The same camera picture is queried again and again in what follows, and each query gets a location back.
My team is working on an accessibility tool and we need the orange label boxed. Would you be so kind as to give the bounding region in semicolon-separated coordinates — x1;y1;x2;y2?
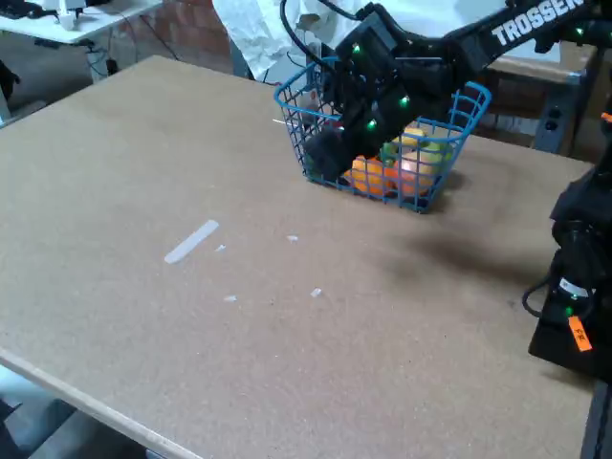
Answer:
567;317;594;354

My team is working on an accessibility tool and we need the light green round toy fruit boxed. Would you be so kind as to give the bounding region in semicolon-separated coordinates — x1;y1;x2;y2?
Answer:
420;141;455;166

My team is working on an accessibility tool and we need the white stand on desk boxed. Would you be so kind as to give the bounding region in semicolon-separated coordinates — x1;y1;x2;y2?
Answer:
55;0;82;31

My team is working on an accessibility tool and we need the blue wire basket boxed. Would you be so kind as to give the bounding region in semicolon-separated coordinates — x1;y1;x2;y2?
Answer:
273;55;492;214

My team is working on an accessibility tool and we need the black base cable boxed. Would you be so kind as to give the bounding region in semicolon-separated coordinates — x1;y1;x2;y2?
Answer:
521;279;563;319

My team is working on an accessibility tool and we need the grey post with red sticker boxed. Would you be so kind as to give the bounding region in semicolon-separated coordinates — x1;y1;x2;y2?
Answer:
304;41;322;112

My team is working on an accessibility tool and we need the dark metal table leg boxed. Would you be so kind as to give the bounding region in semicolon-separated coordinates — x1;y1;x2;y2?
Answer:
579;380;612;459

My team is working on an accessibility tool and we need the white desk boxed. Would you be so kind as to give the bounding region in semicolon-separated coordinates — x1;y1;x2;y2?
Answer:
0;0;164;83

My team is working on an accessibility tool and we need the long white tape strip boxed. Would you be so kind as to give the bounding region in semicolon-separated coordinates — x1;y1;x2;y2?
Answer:
164;219;220;265

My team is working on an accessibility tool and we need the black looped camera cable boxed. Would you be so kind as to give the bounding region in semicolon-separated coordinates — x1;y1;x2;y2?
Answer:
280;0;365;67

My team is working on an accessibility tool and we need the black camera box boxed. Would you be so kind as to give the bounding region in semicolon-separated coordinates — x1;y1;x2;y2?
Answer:
334;12;399;68

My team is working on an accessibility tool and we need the brown wooden bench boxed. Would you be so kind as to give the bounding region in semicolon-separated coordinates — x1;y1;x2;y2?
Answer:
477;45;599;149

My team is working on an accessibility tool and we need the red orange round toy fruit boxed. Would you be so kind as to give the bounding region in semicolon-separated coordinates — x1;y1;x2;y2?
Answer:
392;151;440;198

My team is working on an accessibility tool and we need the grey metal post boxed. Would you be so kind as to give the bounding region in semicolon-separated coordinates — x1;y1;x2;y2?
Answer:
533;71;592;159

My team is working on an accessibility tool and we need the yellow toy banana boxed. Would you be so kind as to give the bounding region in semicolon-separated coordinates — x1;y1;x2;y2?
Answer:
397;125;429;147

